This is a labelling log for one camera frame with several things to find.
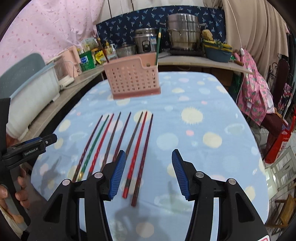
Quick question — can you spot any red chopstick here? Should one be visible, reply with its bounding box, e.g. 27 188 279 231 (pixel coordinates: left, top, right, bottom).
87 113 114 177
122 111 147 199

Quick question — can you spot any maroon chopstick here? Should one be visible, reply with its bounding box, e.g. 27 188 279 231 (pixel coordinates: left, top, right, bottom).
112 111 132 162

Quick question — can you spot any brown chopstick gold band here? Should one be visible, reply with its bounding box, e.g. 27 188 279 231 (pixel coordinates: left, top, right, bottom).
125 112 143 157

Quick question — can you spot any dark purple chopstick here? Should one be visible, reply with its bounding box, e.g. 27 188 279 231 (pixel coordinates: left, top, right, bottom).
97 37 109 63

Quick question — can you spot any person's left hand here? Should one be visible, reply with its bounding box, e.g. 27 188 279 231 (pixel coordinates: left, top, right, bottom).
1 166 31 225

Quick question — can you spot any white dish rack tub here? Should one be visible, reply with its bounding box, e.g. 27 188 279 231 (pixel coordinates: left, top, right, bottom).
1 53 60 140

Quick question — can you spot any white blender jar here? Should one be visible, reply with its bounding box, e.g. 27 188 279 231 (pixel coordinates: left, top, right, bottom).
53 56 74 91

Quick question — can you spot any white wooden chair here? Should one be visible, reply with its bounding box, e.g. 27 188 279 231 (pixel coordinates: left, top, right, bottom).
270 146 295 191

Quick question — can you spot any red bag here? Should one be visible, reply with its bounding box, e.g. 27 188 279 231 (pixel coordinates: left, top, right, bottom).
264 115 295 164

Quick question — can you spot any pink electric kettle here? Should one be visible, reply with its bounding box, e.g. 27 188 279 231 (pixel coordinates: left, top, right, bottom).
61 45 82 78

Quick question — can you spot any green box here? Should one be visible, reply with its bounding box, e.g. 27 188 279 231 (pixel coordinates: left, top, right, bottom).
79 51 95 72

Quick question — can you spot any blue dotted tablecloth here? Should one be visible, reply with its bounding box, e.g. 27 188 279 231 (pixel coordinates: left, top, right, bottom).
31 72 269 240

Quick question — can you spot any pink perforated utensil holder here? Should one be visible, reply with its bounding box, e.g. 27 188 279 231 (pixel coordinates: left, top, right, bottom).
103 52 161 99

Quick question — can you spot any pink dotted sheet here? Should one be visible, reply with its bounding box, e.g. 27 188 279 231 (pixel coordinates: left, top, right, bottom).
1 0 103 73

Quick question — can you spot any small steel pot with lid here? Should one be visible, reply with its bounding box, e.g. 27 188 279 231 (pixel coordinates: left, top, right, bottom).
116 42 136 58

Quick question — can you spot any pink floral garment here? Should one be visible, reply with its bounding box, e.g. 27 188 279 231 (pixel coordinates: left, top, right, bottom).
234 51 275 125

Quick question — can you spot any blue patterned cloth backdrop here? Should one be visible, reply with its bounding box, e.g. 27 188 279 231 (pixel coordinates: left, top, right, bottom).
96 6 226 48

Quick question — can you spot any silver rice cooker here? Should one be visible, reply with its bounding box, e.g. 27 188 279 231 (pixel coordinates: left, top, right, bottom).
133 28 158 54

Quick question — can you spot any dark blue basin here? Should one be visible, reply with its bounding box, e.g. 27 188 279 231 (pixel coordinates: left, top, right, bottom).
204 45 232 63

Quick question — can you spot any stacked steel steamer pot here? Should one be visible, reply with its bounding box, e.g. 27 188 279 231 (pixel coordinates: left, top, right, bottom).
166 13 205 51

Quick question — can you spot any beige curtain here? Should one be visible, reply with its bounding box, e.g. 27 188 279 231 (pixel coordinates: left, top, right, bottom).
222 0 290 77

